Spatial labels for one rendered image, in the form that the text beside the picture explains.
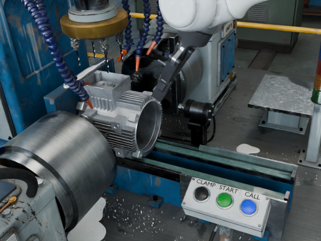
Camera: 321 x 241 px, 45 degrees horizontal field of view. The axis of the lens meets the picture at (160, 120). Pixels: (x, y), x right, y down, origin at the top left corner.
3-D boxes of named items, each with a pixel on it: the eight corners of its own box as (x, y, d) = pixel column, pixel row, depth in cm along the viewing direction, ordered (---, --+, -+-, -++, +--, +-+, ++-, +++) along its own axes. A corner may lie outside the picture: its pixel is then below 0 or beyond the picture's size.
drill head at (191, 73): (112, 119, 139) (102, 53, 125) (162, 73, 169) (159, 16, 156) (176, 133, 128) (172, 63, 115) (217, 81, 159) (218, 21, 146)
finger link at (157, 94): (173, 82, 95) (171, 83, 95) (161, 101, 100) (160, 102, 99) (163, 74, 96) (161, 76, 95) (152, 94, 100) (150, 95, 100)
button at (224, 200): (216, 207, 80) (214, 203, 79) (220, 194, 81) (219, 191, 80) (230, 211, 79) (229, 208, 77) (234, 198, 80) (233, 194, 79)
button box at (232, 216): (184, 214, 85) (179, 204, 81) (195, 186, 88) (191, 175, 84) (262, 238, 78) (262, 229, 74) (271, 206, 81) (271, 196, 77)
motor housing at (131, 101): (80, 154, 121) (69, 101, 111) (113, 124, 135) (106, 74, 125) (136, 170, 112) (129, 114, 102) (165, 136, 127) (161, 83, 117)
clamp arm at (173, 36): (170, 113, 124) (165, 36, 111) (174, 108, 126) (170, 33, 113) (180, 115, 123) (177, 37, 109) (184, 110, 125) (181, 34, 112)
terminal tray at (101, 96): (80, 105, 116) (76, 83, 112) (100, 90, 124) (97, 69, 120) (114, 113, 111) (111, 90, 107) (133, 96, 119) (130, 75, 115)
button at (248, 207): (239, 214, 78) (239, 211, 76) (243, 201, 79) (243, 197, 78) (254, 218, 77) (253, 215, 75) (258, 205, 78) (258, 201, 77)
